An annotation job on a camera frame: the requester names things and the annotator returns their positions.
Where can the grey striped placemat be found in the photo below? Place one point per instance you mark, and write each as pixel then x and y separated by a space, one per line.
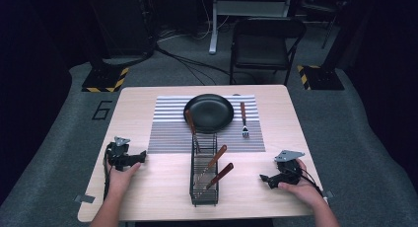
pixel 171 138

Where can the dark equipment cabinet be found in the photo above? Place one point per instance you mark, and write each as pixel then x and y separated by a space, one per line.
pixel 121 23

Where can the black round plate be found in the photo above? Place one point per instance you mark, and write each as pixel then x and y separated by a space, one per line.
pixel 210 112

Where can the grey tape piece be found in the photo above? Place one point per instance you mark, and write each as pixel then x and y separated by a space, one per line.
pixel 328 194
pixel 84 198

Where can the person's left hand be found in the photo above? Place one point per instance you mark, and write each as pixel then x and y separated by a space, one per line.
pixel 121 179

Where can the person's right hand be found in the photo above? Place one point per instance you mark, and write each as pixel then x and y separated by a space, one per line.
pixel 304 189

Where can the black folding chair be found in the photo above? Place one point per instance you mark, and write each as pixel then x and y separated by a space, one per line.
pixel 263 49

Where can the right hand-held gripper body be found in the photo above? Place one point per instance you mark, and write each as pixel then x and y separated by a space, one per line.
pixel 289 169

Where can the black yellow-striped stand base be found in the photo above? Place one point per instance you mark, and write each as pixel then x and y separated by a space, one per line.
pixel 103 79
pixel 322 77

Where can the white desk frame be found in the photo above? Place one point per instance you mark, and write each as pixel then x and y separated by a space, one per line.
pixel 215 23

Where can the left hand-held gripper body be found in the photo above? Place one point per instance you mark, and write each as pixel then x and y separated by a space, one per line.
pixel 117 155

